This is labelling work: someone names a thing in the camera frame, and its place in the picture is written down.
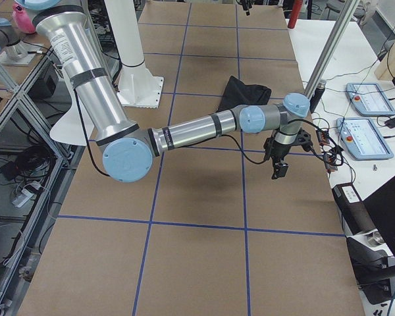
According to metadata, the far blue teach pendant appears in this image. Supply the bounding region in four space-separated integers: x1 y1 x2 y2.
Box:
345 82 395 117

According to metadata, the black monitor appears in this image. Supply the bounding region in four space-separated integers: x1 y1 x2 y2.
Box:
363 176 395 256

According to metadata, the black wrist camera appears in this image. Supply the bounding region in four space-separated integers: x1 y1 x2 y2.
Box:
293 128 313 152

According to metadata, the near blue teach pendant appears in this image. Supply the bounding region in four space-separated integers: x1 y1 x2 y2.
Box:
336 117 394 161

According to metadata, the black thermos bottle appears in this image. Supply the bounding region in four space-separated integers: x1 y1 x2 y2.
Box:
309 79 327 114

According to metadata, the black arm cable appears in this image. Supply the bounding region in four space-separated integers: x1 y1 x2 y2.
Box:
75 88 346 175

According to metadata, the brown table mat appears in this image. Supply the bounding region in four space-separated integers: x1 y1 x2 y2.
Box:
19 1 364 315

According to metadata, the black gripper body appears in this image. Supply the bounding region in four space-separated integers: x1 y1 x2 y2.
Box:
270 141 291 164

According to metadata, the blue teach pendant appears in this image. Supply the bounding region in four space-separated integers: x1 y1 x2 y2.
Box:
336 117 394 161
345 82 395 117

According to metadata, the aluminium frame post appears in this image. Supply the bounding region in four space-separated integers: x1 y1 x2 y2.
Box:
304 0 359 99

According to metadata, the black printed t-shirt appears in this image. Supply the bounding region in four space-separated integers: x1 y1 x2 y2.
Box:
217 76 272 112

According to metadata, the red bottle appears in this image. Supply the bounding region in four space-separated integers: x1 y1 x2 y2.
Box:
287 0 304 29

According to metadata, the pink plush toy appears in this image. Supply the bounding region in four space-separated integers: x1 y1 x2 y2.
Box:
12 2 36 34

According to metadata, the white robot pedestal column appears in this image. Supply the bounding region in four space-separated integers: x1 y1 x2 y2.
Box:
105 0 164 109

